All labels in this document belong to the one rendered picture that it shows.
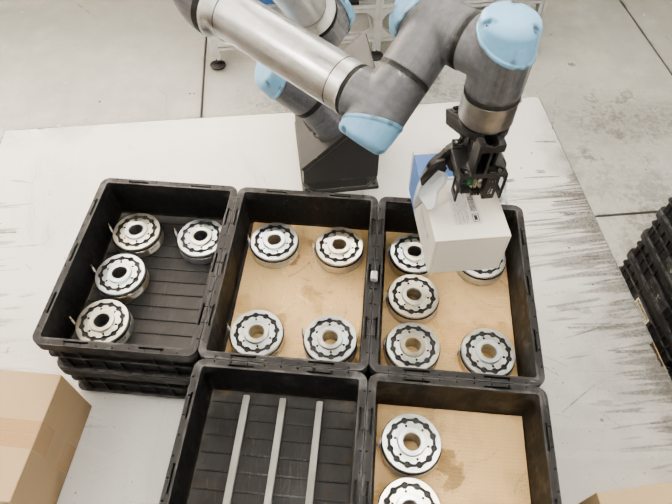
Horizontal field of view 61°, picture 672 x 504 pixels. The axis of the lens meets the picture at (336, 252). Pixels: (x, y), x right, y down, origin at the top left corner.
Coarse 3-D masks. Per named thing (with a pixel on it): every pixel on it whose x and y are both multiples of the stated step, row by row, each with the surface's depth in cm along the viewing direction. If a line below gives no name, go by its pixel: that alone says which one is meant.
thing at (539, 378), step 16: (384, 208) 117; (512, 208) 117; (384, 224) 115; (528, 256) 110; (528, 272) 108; (528, 288) 108; (528, 304) 104; (384, 368) 97; (400, 368) 97; (416, 368) 97; (528, 384) 95
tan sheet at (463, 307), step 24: (384, 264) 122; (384, 288) 118; (456, 288) 118; (480, 288) 118; (504, 288) 118; (384, 312) 115; (456, 312) 115; (480, 312) 115; (504, 312) 115; (384, 336) 111; (456, 336) 111; (384, 360) 108; (456, 360) 108
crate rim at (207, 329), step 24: (240, 192) 120; (264, 192) 120; (288, 192) 120; (312, 192) 120; (216, 288) 106; (240, 360) 98; (264, 360) 98; (288, 360) 98; (312, 360) 98; (360, 360) 98
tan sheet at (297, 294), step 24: (312, 240) 125; (312, 264) 121; (360, 264) 121; (240, 288) 118; (264, 288) 118; (288, 288) 118; (312, 288) 118; (336, 288) 118; (360, 288) 118; (240, 312) 115; (288, 312) 115; (312, 312) 115; (336, 312) 115; (360, 312) 115; (288, 336) 111; (360, 336) 111
